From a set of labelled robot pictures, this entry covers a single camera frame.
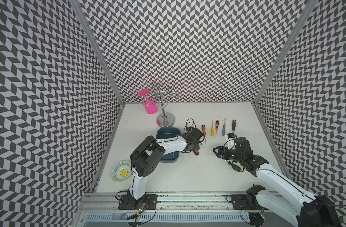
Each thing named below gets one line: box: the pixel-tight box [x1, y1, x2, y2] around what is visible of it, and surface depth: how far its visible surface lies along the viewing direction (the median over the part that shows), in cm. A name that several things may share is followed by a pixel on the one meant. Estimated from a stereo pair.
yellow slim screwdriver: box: [210, 118, 215, 137], surface depth 104 cm
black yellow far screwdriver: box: [231, 119, 237, 134], surface depth 104 cm
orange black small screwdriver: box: [215, 120, 220, 139], surface depth 104 cm
